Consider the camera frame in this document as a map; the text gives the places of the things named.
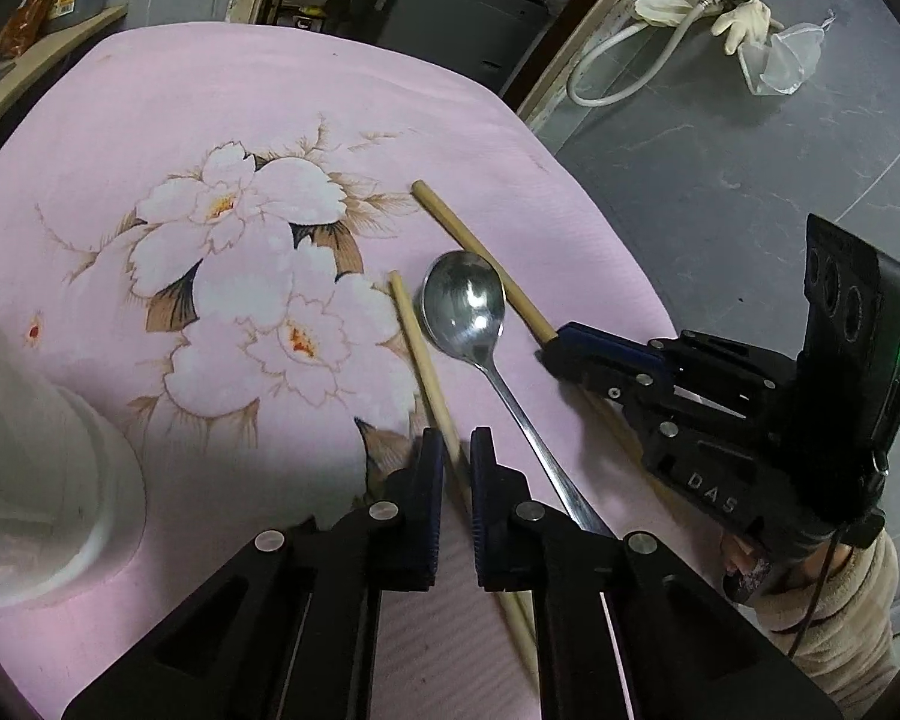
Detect black cable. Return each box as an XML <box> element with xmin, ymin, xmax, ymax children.
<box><xmin>791</xmin><ymin>450</ymin><xmax>890</xmax><ymax>657</ymax></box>

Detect dark grey cabinet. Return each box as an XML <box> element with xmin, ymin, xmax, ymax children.
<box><xmin>341</xmin><ymin>0</ymin><xmax>552</xmax><ymax>91</ymax></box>

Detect large metal spoon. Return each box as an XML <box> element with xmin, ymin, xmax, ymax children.
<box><xmin>421</xmin><ymin>250</ymin><xmax>617</xmax><ymax>541</ymax></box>

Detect white mesh bag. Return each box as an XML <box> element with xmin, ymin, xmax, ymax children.
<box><xmin>739</xmin><ymin>11</ymin><xmax>838</xmax><ymax>97</ymax></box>

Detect cream rubber gloves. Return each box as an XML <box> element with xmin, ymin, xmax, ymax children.
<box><xmin>634</xmin><ymin>0</ymin><xmax>785</xmax><ymax>56</ymax></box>

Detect person's right hand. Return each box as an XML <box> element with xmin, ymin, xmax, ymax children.
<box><xmin>720</xmin><ymin>525</ymin><xmax>860</xmax><ymax>605</ymax></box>

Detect pink floral cloth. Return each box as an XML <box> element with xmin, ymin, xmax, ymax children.
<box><xmin>0</xmin><ymin>24</ymin><xmax>683</xmax><ymax>720</ymax></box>

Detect orange packet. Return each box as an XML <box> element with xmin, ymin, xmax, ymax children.
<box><xmin>0</xmin><ymin>0</ymin><xmax>85</xmax><ymax>58</ymax></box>

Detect white hose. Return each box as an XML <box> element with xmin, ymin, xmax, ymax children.
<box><xmin>568</xmin><ymin>0</ymin><xmax>737</xmax><ymax>108</ymax></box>

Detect wooden chopstick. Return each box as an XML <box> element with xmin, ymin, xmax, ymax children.
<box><xmin>388</xmin><ymin>271</ymin><xmax>542</xmax><ymax>692</ymax></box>
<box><xmin>410</xmin><ymin>179</ymin><xmax>650</xmax><ymax>458</ymax></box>

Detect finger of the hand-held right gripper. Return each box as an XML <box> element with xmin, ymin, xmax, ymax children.
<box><xmin>544</xmin><ymin>321</ymin><xmax>785</xmax><ymax>391</ymax></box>
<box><xmin>541</xmin><ymin>345</ymin><xmax>680</xmax><ymax>432</ymax></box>

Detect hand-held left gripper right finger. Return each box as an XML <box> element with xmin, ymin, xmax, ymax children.
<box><xmin>470</xmin><ymin>426</ymin><xmax>845</xmax><ymax>720</ymax></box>

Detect white plastic utensil holder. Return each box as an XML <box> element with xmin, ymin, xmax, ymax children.
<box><xmin>0</xmin><ymin>270</ymin><xmax>148</xmax><ymax>610</ymax></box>

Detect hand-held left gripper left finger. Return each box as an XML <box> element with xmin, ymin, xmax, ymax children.
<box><xmin>61</xmin><ymin>427</ymin><xmax>445</xmax><ymax>720</ymax></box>

